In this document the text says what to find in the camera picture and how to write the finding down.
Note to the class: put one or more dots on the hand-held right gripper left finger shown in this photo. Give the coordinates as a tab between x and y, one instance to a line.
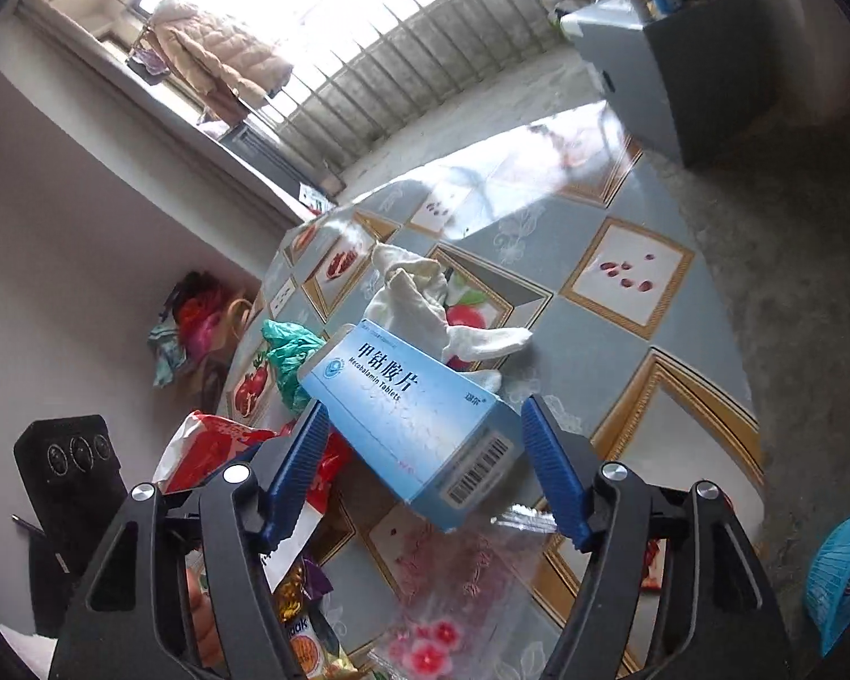
297	467

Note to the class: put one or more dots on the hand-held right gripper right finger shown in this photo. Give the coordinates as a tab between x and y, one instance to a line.
552	474

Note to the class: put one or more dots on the red white snack bag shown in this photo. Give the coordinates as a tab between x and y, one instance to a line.
212	443

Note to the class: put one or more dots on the purple snack packet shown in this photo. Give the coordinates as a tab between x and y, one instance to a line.
319	577

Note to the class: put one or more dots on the green plastic bag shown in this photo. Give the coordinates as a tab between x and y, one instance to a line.
287	354

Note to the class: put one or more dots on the blue medicine box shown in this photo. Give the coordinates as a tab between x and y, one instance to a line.
397	404

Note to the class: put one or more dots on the clear flower print plastic bag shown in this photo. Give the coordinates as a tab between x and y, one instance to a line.
453	581

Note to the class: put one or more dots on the yellow snack packet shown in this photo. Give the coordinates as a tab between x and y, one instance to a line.
304	644

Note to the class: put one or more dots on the white cloth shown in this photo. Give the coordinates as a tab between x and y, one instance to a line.
411	297

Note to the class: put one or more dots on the blue plastic basket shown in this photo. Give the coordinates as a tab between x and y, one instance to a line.
843	581

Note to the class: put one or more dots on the pile of colourful bags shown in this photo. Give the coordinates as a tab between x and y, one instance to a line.
198	319

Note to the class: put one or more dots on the grey cabinet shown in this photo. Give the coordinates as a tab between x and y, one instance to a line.
680	85

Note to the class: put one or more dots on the metal window railing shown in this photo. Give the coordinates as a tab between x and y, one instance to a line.
411	64

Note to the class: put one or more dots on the beige puffer jacket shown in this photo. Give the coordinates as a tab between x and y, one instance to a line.
219	49

